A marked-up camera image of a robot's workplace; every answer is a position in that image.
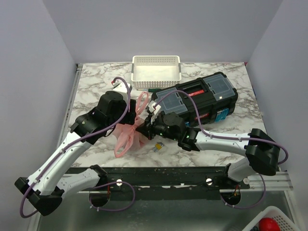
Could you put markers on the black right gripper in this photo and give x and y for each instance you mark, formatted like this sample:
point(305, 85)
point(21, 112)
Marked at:
point(147, 128)

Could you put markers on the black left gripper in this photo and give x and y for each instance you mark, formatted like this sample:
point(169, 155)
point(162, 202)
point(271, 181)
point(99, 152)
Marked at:
point(130, 116)

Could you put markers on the pink plastic bag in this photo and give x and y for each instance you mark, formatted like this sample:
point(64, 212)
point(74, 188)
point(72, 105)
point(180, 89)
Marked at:
point(128, 139)

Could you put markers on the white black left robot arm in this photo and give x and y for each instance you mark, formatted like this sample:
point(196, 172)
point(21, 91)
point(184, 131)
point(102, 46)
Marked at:
point(47, 187)

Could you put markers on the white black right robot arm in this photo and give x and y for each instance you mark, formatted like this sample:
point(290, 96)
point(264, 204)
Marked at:
point(260, 152)

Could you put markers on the white perforated plastic basket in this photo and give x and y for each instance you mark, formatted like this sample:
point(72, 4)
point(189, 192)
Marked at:
point(155, 71)

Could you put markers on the black toolbox clear lids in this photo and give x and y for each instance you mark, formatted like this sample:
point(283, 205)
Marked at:
point(214, 95)

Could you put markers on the white basket bottom right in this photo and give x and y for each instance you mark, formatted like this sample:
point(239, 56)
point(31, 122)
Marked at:
point(284, 223)

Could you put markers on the red ball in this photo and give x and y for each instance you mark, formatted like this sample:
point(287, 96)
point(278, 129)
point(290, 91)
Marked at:
point(268, 224)

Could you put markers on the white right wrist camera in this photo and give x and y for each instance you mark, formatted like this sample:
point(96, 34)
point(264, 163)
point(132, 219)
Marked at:
point(153, 110)

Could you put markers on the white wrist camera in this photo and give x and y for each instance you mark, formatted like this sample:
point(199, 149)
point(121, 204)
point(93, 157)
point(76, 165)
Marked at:
point(153, 110)
point(120, 87)

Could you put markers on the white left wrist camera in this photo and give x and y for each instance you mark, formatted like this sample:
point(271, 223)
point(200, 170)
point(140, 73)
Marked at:
point(120, 87)

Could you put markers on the green handled screwdriver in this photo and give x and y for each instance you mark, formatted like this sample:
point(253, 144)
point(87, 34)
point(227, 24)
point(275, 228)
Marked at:
point(148, 90)

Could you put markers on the aluminium rail left edge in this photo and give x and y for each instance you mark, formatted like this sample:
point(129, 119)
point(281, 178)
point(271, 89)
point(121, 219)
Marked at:
point(67, 115)

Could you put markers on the aluminium rail front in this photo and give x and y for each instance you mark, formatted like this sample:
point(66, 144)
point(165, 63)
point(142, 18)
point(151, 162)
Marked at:
point(280, 182)

